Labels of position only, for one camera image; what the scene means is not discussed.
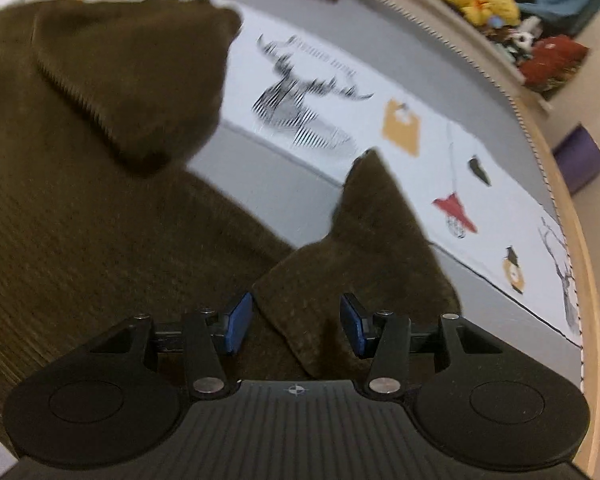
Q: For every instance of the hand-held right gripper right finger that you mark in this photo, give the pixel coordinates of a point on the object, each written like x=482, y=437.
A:
x=355, y=327

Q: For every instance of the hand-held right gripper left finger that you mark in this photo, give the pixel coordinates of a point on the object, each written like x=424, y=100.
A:
x=239, y=325

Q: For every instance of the printed grey bed sheet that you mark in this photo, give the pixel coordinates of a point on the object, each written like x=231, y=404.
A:
x=300, y=60

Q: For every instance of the purple rolled mat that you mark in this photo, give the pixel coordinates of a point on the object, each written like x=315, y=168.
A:
x=580, y=157

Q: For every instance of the beige window ledge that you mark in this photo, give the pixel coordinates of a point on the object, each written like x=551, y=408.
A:
x=460, y=25

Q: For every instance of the red cushion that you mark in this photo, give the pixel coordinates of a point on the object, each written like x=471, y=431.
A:
x=555, y=60

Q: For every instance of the panda plush toy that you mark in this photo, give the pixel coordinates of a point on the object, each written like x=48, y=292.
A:
x=522, y=35

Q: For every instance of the yellow plush bear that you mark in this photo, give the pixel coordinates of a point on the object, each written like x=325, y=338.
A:
x=480, y=2

